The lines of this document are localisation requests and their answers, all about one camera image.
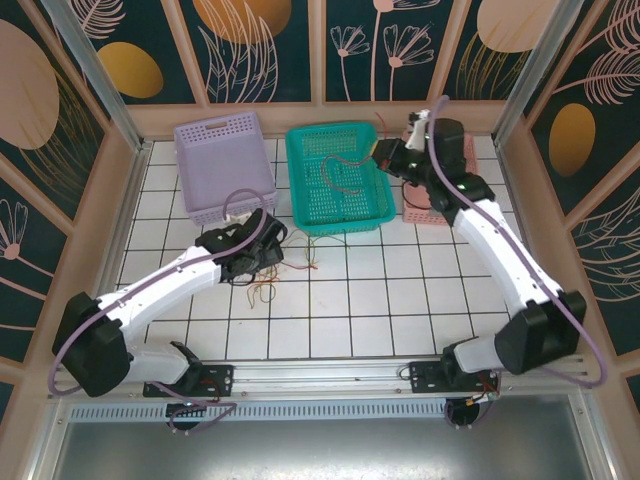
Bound tangle of coloured cables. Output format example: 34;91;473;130
243;264;282;310

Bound red cable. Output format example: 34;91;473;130
322;112;396;195
279;249;321;272

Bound pink perforated plastic basket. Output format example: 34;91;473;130
402;130;477;225

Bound dark panel with flower drawings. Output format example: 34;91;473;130
324;0;451;104

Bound teal perforated plastic basket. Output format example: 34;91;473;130
284;121;399;236

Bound lavender perforated plastic basket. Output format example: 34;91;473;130
172;110;279;228

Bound dark panel with beige circle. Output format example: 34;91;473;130
438;0;539;102

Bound dark panel with leaf drawing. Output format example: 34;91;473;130
178;0;315;105

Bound grey metal plate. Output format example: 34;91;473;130
29;394;619;480

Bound dark panel with orange oval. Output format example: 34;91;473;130
64;0;197;106

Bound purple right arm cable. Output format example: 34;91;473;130
427;95;609;431

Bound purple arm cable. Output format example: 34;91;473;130
427;95;609;431
48;188;267;434

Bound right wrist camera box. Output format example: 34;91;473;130
405;108;433;150

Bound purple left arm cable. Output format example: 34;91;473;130
48;188;267;434

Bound aluminium table edge rail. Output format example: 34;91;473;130
92;141;154;301
494;141;569;354

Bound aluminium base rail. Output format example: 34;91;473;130
47;353;595;401

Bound white slotted cable duct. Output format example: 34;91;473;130
68;401;454;425

